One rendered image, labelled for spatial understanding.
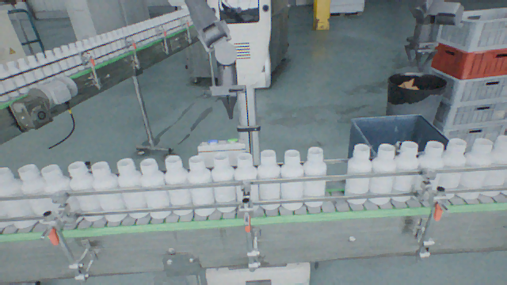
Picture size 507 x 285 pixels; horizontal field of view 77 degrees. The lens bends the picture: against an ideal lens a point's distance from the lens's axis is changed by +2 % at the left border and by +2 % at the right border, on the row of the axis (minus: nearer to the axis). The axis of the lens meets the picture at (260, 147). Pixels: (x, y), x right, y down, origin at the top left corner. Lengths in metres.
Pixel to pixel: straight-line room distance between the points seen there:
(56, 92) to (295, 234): 1.57
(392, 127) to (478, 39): 1.55
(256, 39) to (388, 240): 0.82
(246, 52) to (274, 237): 0.71
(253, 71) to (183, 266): 0.75
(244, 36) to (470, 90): 2.27
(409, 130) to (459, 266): 0.97
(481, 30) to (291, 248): 2.41
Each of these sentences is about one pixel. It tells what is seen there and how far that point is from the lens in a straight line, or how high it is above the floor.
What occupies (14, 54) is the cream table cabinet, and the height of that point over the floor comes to 0.71.
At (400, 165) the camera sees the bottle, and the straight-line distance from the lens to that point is 0.88.
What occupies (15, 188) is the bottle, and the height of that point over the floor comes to 1.12.
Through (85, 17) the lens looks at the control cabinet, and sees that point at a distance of 6.66.
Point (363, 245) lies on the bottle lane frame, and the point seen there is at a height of 0.88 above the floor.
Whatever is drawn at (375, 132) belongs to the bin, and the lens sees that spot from 1.54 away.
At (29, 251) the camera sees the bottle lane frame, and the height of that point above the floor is 0.94.
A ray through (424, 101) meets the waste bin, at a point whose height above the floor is 0.54.
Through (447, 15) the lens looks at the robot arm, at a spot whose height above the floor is 1.40.
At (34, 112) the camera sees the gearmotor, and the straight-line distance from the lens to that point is 2.03.
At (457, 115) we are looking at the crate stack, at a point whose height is 0.34.
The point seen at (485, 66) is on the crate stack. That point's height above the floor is 0.75.
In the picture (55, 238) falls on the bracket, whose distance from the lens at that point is 0.90.
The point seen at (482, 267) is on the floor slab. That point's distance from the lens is 2.32.
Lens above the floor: 1.58
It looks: 31 degrees down
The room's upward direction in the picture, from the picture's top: 3 degrees counter-clockwise
